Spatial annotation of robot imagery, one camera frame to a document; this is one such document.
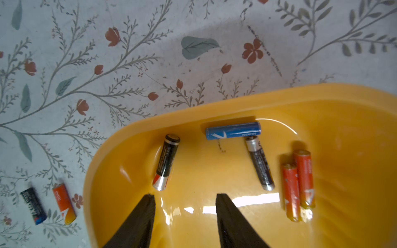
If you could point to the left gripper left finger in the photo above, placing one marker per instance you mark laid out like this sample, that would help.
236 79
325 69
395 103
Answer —
136 231

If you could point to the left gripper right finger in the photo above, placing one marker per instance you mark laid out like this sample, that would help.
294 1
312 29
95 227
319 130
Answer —
233 228

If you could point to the orange battery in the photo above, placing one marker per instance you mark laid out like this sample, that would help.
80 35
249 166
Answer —
291 191
303 162
64 203

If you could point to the dark battery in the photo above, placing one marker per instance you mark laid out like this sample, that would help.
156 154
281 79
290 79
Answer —
34 204

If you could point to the yellow plastic storage tray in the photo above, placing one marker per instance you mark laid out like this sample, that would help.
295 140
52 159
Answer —
350 131

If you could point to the blue battery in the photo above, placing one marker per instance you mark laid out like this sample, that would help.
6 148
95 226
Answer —
233 131

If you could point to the grey silver battery in tray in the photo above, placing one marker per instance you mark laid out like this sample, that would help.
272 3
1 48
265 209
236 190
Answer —
260 163

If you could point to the black battery in tray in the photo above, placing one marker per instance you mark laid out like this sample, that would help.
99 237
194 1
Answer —
168 153

